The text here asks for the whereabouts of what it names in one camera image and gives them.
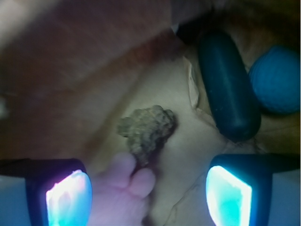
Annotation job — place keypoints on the pink plush bunny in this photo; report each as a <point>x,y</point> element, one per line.
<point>120,194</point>

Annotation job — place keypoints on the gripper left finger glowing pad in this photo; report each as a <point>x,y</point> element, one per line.
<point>53,192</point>

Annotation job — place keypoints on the brown grey rock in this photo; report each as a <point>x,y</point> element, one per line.
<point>146,129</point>

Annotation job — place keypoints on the brown paper bag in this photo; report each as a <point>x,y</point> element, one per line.
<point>69,69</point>

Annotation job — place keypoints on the blue textured ball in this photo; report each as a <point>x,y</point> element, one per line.
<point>276,80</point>

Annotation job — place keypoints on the dark green cucumber toy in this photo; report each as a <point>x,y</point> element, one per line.
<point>231,98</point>

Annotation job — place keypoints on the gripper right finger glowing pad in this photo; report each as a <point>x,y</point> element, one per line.
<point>254,190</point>

